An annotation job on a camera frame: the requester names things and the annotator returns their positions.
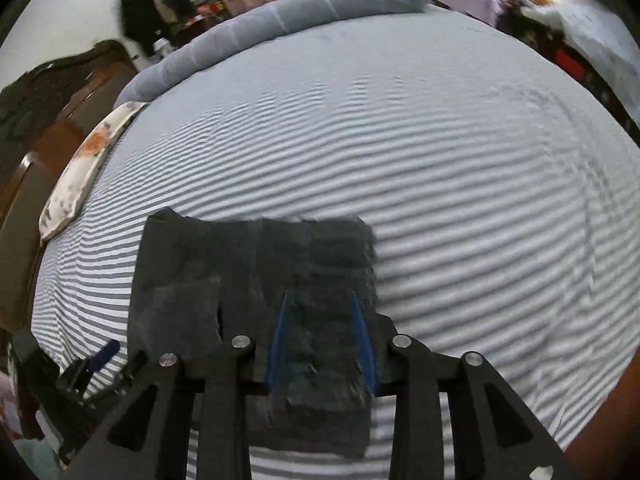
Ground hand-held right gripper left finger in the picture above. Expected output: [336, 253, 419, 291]
[62, 287, 297, 480]

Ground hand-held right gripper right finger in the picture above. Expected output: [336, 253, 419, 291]
[349, 290, 583, 480]

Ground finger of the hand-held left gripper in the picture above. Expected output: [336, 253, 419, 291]
[74, 338, 122, 385]
[116, 350, 149, 386]

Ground dark grey denim pants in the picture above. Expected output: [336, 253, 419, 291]
[125, 206, 381, 460]

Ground grey white striped bed sheet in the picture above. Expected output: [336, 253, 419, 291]
[30, 7, 640, 480]

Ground floral pillow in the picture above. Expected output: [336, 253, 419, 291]
[39, 101, 150, 243]

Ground wooden bed headboard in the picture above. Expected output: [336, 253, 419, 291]
[0, 39, 140, 333]

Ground grey rolled blanket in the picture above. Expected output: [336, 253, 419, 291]
[119, 0, 430, 103]

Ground hanging dark clothes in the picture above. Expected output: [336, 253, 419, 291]
[119, 0, 197, 58]

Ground purple cloth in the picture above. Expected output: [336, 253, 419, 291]
[426, 0, 503, 28]

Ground white dotted cloth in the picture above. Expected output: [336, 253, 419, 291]
[552, 2, 640, 126]

